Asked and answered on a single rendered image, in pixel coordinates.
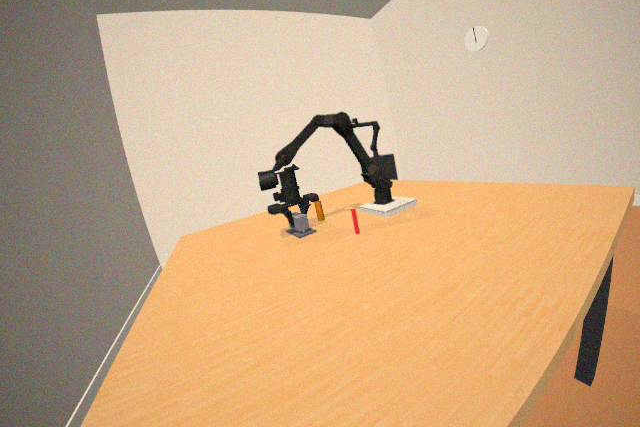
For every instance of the brown cylinder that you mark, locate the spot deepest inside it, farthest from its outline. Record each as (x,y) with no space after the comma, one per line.
(319,210)

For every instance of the red peg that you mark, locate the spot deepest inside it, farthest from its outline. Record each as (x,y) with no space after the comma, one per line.
(355,220)

